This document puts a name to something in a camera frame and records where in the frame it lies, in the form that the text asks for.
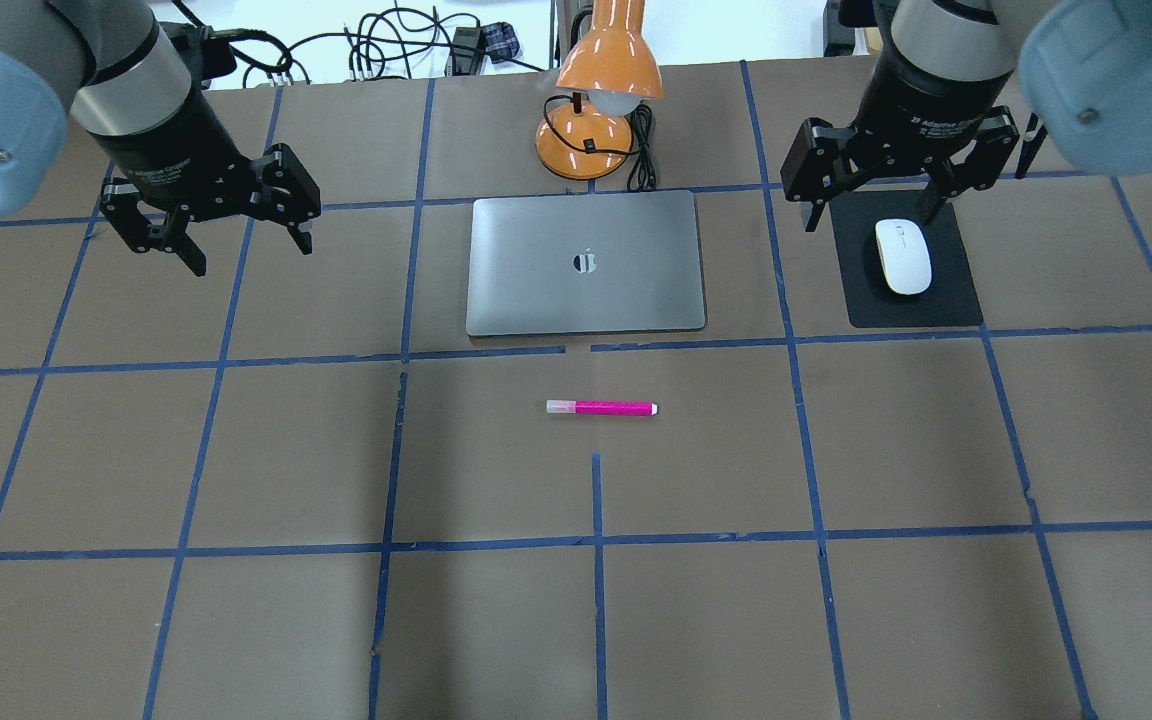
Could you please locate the black mousepad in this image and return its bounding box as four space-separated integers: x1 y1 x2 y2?
829 190 984 329

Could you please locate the white computer mouse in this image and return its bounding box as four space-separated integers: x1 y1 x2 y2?
874 218 933 296

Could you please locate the black lamp power cable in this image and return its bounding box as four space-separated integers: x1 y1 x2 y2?
626 105 659 194

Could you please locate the grey closed laptop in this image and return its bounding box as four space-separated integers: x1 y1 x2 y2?
463 190 707 338

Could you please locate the pink highlighter pen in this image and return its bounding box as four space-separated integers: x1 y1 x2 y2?
545 397 659 416

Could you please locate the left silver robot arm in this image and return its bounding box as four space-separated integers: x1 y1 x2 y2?
0 1 323 275

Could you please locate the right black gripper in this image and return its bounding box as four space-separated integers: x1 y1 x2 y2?
780 44 1020 233

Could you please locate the orange desk lamp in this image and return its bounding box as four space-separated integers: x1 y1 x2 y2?
535 1 664 192

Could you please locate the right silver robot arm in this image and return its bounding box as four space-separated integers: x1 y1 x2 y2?
781 1 1152 232

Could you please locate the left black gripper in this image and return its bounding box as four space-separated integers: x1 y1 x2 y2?
90 88 323 276

